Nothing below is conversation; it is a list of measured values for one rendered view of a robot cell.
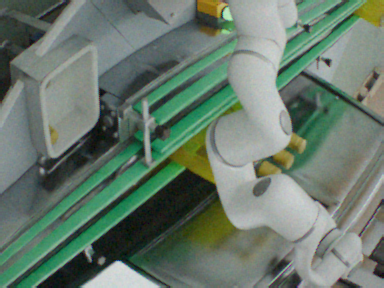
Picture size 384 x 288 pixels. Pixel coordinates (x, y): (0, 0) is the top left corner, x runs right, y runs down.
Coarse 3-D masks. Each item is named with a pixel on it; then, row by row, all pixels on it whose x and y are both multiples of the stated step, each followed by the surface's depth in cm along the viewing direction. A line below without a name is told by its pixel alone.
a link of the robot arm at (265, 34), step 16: (240, 0) 112; (256, 0) 111; (272, 0) 111; (240, 16) 112; (256, 16) 111; (272, 16) 112; (240, 32) 117; (256, 32) 114; (272, 32) 114; (240, 48) 115; (256, 48) 114; (272, 48) 115
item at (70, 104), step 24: (96, 48) 135; (72, 72) 143; (96, 72) 140; (48, 96) 139; (72, 96) 147; (96, 96) 144; (48, 120) 143; (72, 120) 148; (96, 120) 148; (48, 144) 136; (72, 144) 144
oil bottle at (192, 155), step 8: (200, 136) 158; (184, 144) 156; (192, 144) 156; (200, 144) 156; (176, 152) 158; (184, 152) 156; (192, 152) 154; (200, 152) 154; (176, 160) 159; (184, 160) 157; (192, 160) 155; (200, 160) 153; (208, 160) 152; (192, 168) 157; (200, 168) 155; (208, 168) 153; (208, 176) 154; (216, 184) 154
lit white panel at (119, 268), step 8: (120, 264) 148; (104, 272) 146; (112, 272) 146; (120, 272) 146; (128, 272) 147; (96, 280) 143; (104, 280) 144; (112, 280) 144; (120, 280) 144; (128, 280) 144; (136, 280) 145; (144, 280) 145
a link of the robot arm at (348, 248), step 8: (336, 240) 131; (344, 240) 121; (352, 240) 120; (360, 240) 121; (328, 248) 131; (336, 248) 122; (344, 248) 120; (352, 248) 120; (360, 248) 121; (344, 256) 120; (352, 256) 120; (360, 256) 125; (352, 264) 125; (360, 264) 128; (352, 272) 127
